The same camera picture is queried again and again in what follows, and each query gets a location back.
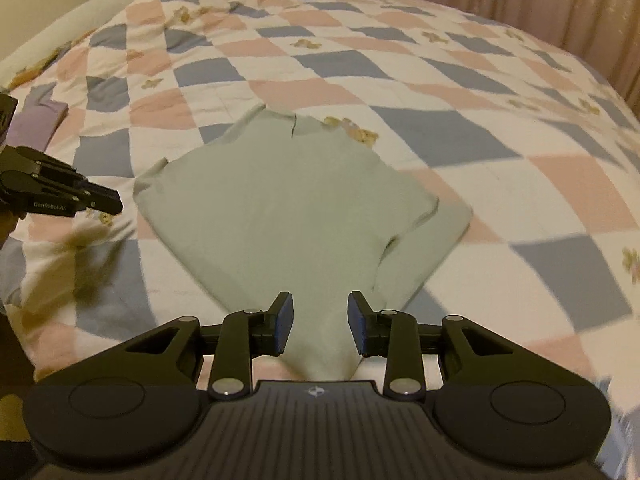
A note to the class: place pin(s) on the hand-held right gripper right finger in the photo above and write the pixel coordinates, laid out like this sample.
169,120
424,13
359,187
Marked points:
357,322

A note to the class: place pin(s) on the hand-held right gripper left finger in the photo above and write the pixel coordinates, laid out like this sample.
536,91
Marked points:
285,322

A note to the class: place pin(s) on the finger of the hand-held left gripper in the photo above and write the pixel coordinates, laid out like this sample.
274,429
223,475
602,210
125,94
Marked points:
45,167
102,201

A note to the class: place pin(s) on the light green garment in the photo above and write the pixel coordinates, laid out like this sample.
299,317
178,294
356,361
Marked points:
300,210

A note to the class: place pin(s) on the purple folded garment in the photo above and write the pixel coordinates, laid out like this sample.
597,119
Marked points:
35,122

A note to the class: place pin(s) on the white pillow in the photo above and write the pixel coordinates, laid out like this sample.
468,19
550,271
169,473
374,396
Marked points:
60,30

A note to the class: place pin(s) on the checkered patchwork quilt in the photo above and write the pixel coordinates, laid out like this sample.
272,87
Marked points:
500,135

